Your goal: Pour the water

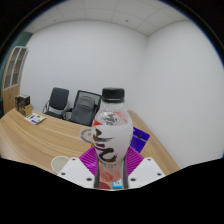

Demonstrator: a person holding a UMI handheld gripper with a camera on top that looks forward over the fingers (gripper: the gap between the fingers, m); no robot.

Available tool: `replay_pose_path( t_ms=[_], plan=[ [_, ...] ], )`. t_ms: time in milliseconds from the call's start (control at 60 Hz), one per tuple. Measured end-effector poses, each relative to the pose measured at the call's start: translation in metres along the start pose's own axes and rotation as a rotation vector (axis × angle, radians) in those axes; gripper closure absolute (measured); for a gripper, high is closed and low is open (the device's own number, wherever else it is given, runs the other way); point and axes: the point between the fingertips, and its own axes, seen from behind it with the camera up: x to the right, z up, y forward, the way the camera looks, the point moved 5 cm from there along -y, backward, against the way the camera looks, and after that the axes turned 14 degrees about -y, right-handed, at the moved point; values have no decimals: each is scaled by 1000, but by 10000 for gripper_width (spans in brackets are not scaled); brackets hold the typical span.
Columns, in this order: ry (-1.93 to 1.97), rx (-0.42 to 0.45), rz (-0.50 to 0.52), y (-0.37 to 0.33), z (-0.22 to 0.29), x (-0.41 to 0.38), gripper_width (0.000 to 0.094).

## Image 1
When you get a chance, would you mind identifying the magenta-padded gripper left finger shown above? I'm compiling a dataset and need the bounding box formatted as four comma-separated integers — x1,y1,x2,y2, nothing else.
57,146,102,190

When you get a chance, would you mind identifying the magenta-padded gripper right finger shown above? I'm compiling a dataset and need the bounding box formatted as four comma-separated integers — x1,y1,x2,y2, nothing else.
123,146,167,190

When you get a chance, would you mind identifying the clear black-capped drink bottle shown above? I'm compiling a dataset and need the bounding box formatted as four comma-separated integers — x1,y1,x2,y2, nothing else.
91,87,134,184

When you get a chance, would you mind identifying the white mug with bear print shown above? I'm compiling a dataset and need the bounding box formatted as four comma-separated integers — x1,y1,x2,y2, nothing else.
50,155,73,175

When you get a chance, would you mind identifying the purple box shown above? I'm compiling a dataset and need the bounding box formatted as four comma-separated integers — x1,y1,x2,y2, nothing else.
129,126,151,154

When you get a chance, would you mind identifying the light blue packet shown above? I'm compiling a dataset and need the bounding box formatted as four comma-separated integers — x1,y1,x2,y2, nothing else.
112,179,123,190

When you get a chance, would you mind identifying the grey mesh office chair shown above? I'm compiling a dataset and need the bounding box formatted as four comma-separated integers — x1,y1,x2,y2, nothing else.
64,89,102,127

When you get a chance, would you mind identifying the white and green leaflet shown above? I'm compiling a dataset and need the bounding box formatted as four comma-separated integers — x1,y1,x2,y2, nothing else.
24,112,47,125

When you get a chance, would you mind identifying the black office chair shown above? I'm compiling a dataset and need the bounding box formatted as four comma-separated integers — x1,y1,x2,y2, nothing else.
42,87,70,119

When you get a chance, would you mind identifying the dark box on wooden stand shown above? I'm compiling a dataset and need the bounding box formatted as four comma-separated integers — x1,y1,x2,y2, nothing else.
14,94,33,117

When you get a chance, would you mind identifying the wooden glass-door shelf unit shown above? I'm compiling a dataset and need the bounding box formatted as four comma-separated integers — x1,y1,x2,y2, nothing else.
1,45,29,111

